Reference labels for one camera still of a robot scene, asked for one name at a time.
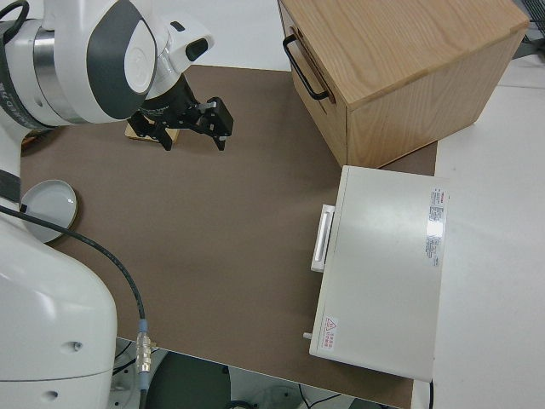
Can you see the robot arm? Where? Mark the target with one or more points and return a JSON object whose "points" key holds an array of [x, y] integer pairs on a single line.
{"points": [[55, 298]]}

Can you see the dark round floor base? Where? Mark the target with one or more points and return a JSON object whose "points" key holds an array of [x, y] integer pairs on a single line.
{"points": [[191, 383]]}

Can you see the white toaster oven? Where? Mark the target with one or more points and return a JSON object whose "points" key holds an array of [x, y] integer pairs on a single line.
{"points": [[383, 277]]}

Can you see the gray round plate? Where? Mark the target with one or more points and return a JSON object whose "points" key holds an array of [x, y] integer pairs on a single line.
{"points": [[51, 204]]}

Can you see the wooden drawer cabinet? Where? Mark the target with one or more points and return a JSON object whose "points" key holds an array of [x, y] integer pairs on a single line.
{"points": [[404, 64]]}

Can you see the dark mesh panel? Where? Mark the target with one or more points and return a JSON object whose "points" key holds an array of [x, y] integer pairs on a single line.
{"points": [[534, 19]]}

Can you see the brown wicker basket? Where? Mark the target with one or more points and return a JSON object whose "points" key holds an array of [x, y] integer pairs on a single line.
{"points": [[36, 138]]}

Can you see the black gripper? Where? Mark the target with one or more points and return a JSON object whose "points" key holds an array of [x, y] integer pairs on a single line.
{"points": [[179, 115]]}

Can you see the wooden mug tree stand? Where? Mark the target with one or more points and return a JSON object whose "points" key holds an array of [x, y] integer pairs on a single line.
{"points": [[174, 135]]}

